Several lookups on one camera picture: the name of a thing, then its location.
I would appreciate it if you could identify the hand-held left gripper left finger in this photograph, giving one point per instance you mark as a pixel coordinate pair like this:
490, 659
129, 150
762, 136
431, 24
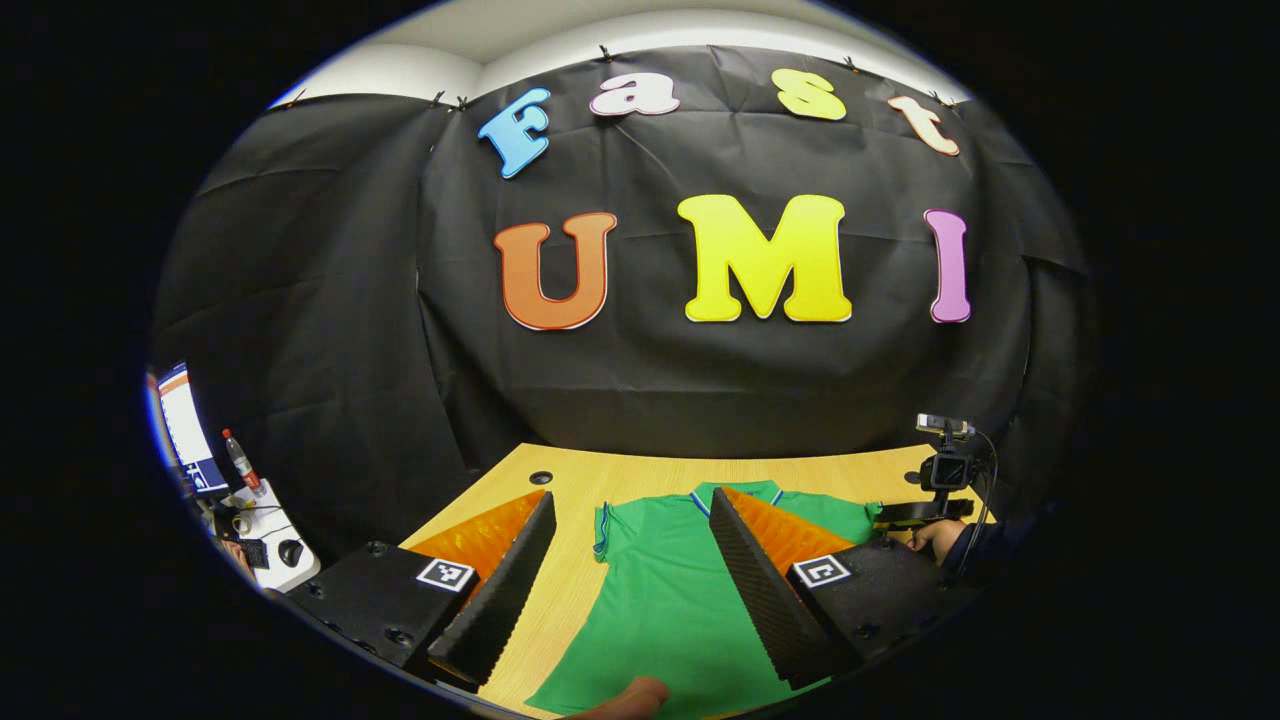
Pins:
500, 600

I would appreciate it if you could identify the computer monitor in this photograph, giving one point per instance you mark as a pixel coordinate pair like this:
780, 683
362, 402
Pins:
185, 430

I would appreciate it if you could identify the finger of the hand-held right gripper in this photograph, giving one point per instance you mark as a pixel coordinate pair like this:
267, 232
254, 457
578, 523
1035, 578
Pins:
905, 514

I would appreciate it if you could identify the green T-shirt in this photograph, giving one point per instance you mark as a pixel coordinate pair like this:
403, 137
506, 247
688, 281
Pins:
660, 600

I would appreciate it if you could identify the white side desk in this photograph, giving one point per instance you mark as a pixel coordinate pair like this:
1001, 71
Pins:
270, 578

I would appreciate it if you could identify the black computer mouse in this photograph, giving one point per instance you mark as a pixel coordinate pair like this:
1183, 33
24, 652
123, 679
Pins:
290, 551

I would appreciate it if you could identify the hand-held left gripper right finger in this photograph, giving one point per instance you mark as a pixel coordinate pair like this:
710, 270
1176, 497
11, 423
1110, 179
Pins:
760, 600

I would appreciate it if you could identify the black backdrop cloth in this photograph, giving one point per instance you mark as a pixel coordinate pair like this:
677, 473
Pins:
650, 380

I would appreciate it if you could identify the red cap plastic bottle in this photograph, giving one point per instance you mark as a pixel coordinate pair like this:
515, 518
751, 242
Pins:
240, 462

